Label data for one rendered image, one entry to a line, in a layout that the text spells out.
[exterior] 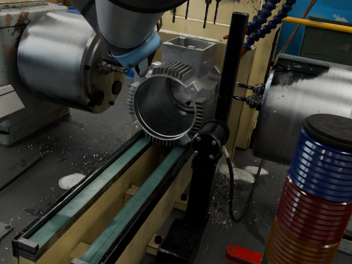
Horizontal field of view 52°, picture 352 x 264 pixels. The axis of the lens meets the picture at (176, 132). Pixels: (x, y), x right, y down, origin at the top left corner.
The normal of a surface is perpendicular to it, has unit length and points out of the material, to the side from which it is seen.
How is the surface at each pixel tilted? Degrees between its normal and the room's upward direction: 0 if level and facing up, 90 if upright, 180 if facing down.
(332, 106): 58
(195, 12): 90
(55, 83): 103
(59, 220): 0
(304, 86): 47
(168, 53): 90
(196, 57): 90
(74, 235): 90
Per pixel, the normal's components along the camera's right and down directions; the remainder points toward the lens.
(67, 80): -0.34, 0.40
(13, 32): 0.94, 0.25
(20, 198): 0.12, -0.90
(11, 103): 0.82, -0.35
